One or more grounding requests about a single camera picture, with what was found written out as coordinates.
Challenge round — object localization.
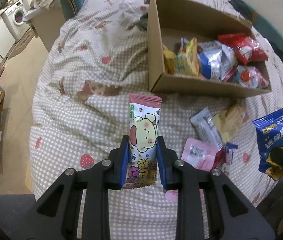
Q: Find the brown cardboard box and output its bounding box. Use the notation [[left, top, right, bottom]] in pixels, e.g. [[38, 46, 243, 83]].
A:
[[143, 0, 273, 99]]

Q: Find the pink flat snack pouch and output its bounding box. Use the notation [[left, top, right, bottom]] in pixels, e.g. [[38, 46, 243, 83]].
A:
[[181, 138, 218, 171]]

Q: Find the orange yellow long snack bag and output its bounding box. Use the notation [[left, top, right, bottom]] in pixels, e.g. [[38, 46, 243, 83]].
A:
[[212, 101, 249, 144]]

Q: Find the white washing machine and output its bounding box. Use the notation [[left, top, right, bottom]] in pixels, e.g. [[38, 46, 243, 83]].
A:
[[1, 0, 30, 42]]

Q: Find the teal green pillow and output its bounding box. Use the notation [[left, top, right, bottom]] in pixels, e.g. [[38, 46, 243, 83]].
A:
[[229, 0, 283, 62]]

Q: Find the dark blue chips bag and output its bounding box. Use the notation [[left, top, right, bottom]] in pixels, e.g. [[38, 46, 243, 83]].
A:
[[253, 108, 283, 181]]

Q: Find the pink cartoon dog snack packet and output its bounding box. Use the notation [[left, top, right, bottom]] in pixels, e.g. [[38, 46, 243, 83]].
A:
[[124, 94, 162, 189]]

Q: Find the dark blue pink snack packet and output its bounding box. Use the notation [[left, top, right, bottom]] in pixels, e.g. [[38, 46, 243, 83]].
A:
[[224, 142, 238, 165]]

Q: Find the red snack bag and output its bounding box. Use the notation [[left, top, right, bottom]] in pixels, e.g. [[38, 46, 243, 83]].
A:
[[218, 33, 268, 65]]

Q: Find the yellow green snack bag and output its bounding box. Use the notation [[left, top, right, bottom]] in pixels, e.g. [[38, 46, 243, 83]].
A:
[[163, 37, 199, 76]]

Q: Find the checkered strawberry print bedspread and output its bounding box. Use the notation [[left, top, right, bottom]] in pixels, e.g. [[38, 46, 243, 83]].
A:
[[30, 0, 283, 239]]

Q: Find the white grey snack packet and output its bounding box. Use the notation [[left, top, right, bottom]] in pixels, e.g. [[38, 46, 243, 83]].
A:
[[190, 107, 223, 151]]

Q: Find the white red shrimp flakes bag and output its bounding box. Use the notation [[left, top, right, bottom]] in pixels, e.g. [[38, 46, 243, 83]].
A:
[[233, 65, 269, 89]]

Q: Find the blue white snack bag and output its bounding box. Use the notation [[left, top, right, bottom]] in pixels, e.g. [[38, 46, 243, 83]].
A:
[[197, 41, 237, 82]]

